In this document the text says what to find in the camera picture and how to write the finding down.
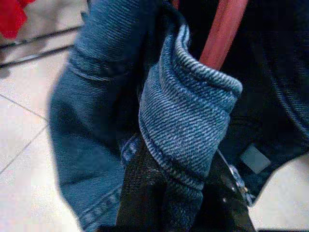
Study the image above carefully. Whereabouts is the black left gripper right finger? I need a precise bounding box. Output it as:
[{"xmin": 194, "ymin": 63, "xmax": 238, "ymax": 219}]
[{"xmin": 202, "ymin": 149, "xmax": 257, "ymax": 232}]

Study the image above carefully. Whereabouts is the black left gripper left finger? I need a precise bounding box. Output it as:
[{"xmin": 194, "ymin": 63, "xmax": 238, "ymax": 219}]
[{"xmin": 115, "ymin": 144, "xmax": 175, "ymax": 232}]

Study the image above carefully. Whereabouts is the blue denim jacket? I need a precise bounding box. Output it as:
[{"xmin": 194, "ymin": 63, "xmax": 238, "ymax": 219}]
[{"xmin": 47, "ymin": 0, "xmax": 309, "ymax": 232}]

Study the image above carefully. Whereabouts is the red sweater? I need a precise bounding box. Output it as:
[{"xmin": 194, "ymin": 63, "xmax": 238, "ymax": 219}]
[{"xmin": 0, "ymin": 0, "xmax": 35, "ymax": 40}]

